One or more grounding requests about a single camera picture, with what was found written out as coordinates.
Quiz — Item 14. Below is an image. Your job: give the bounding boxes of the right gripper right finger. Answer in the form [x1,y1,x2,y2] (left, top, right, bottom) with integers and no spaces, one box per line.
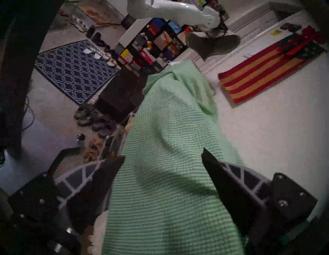
[203,147,318,236]

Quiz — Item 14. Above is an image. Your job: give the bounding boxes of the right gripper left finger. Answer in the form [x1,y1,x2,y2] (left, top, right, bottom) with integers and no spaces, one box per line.
[8,156,126,235]

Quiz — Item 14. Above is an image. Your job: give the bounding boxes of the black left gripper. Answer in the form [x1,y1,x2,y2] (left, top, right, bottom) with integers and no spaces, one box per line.
[217,18,229,36]

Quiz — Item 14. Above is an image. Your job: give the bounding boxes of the striped straw sun hat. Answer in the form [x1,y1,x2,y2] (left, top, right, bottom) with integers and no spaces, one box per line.
[186,32,241,61]

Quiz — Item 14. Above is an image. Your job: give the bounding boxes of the green checked cloth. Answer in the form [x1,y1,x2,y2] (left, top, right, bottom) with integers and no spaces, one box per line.
[102,60,247,255]

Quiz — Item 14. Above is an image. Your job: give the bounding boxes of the grey metal shoe rack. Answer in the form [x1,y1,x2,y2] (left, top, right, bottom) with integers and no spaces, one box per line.
[99,113,136,161]

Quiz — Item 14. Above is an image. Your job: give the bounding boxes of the white panelled door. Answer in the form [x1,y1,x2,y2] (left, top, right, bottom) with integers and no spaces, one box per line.
[226,3,304,39]

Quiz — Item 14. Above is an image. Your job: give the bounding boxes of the cream fabric bag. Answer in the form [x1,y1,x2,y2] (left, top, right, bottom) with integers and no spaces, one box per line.
[80,211,111,255]

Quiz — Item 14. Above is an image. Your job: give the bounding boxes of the white cube shelf with boxes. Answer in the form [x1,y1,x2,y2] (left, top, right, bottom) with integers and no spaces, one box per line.
[114,17,198,77]

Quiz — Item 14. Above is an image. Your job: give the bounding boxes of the dark brown slipper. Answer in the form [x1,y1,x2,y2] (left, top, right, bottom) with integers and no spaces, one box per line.
[91,121,111,131]
[98,127,116,138]

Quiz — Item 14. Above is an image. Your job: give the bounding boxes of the red ribbon bow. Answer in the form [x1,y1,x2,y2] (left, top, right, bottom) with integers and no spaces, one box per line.
[276,25,327,56]

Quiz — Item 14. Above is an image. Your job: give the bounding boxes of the blue patterned rug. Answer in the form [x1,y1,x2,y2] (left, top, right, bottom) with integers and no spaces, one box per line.
[35,40,121,106]

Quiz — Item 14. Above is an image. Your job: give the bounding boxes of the brown cardboard sheet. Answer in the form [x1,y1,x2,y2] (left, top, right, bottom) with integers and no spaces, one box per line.
[78,5,121,26]

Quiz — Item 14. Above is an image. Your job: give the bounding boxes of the tan strappy sandal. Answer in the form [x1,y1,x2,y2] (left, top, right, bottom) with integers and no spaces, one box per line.
[83,152,99,163]
[89,138,104,152]

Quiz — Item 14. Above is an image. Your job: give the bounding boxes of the red yellow striped wall flag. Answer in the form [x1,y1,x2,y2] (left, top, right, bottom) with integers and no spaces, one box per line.
[218,33,325,104]

